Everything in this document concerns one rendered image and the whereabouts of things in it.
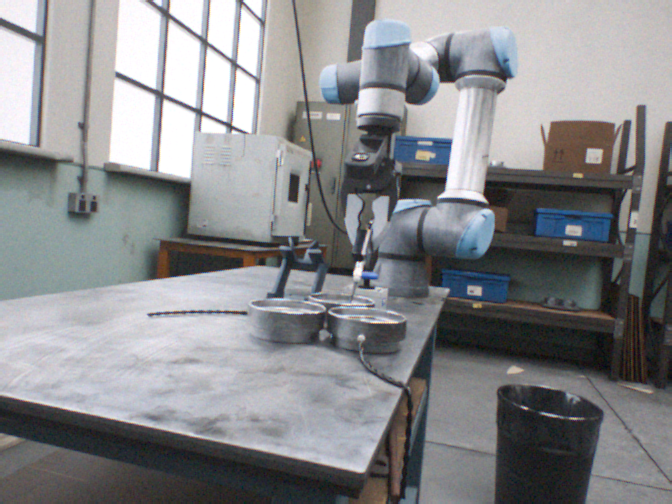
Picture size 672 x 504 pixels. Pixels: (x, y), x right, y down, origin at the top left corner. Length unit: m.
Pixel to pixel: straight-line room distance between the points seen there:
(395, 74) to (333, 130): 3.89
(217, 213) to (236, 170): 0.28
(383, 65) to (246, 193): 2.28
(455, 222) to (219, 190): 2.15
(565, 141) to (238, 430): 4.04
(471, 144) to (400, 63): 0.41
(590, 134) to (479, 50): 3.10
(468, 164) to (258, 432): 0.92
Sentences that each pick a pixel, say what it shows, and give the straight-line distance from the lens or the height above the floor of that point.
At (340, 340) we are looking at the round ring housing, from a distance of 0.66.
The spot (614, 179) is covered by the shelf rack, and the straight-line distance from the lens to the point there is 4.25.
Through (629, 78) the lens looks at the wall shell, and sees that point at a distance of 5.04.
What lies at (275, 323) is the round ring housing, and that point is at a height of 0.83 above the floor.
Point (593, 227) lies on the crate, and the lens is 4.30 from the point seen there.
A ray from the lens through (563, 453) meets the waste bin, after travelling 1.86.
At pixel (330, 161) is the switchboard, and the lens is 4.70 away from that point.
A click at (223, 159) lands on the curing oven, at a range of 3.15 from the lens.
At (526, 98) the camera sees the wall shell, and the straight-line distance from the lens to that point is 4.89.
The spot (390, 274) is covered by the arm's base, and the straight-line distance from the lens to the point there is 1.22.
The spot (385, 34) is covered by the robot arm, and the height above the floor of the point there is 1.26.
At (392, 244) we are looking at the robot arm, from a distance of 1.23.
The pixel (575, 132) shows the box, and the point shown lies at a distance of 4.32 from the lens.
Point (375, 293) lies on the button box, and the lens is 0.90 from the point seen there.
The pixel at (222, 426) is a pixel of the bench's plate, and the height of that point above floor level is 0.80.
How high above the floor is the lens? 0.96
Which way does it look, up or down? 3 degrees down
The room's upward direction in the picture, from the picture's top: 5 degrees clockwise
